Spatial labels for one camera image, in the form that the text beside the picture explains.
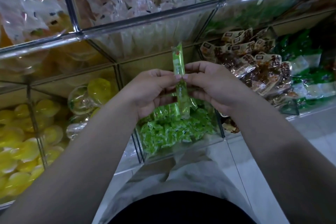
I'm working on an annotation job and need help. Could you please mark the single green stick packet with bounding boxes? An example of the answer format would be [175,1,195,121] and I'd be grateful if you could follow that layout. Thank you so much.
[171,43,192,119]

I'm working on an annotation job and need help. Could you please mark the person's right forearm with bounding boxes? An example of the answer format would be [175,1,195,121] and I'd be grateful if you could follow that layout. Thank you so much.
[228,98,336,224]

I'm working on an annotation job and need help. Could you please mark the pile of yellow jelly cups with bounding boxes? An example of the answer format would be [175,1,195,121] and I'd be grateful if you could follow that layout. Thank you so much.
[0,99,66,198]

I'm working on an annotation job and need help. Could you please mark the pile of brown snack packets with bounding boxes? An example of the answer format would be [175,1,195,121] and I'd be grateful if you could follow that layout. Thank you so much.
[199,27,295,134]

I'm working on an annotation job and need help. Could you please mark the pile of small green candies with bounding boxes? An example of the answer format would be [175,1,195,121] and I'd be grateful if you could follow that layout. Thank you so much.
[139,107,217,155]

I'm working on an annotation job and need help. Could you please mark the person's left hand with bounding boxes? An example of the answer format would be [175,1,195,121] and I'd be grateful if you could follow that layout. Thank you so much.
[122,69,182,119]

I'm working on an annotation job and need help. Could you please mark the pile of green bamboo packets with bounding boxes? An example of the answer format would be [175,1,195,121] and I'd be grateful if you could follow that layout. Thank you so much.
[277,29,336,109]

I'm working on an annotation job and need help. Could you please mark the light grey shorts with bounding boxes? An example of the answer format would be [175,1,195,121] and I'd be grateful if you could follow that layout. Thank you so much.
[97,153,260,224]

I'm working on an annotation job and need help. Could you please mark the person's left forearm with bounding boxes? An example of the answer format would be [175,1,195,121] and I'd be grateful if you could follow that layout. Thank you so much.
[0,98,148,224]

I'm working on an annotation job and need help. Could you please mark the person's right hand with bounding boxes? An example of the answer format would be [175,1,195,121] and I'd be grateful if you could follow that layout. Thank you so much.
[184,61,255,118]

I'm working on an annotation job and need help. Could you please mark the black shirt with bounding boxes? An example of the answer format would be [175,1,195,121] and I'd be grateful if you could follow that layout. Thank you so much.
[107,191,258,224]

